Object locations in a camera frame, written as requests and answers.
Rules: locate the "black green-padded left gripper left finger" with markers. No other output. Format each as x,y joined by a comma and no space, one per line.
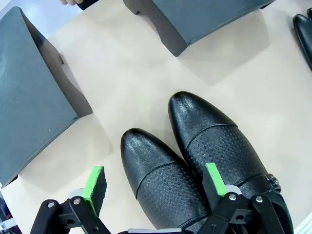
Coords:
92,185

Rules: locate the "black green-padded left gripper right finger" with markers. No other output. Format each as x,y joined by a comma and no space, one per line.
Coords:
217,180

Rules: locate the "black smooth shoe with zipper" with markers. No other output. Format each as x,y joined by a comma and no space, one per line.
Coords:
304,36

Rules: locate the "black metal shoe stand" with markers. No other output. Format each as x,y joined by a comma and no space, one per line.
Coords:
31,102
195,17

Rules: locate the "person in black T-shirt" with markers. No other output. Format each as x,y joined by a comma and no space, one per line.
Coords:
83,3

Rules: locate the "person's right hand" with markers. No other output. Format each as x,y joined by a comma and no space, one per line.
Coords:
70,2

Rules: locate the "black textured shoe with buckle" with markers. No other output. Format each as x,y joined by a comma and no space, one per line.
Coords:
207,122

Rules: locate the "black textured leather shoe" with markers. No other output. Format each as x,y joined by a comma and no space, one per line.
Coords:
148,165

